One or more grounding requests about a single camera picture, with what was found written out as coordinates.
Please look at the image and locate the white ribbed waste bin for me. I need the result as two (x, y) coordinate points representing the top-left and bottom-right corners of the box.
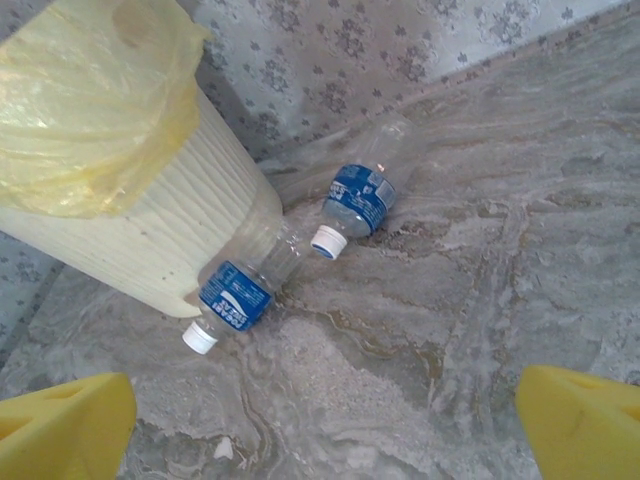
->
(0, 84), (284, 319)

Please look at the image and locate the yellow plastic bin liner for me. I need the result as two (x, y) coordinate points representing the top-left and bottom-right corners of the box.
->
(0, 0), (211, 219)

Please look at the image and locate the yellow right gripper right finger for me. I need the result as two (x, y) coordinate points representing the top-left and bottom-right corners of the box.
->
(515, 364), (640, 480)

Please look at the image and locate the Pocari Sweat bottle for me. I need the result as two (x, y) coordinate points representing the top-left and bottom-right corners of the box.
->
(309, 112), (414, 260)
(182, 214), (306, 355)

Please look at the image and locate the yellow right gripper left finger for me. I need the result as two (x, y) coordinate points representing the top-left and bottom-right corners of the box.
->
(0, 372), (137, 480)

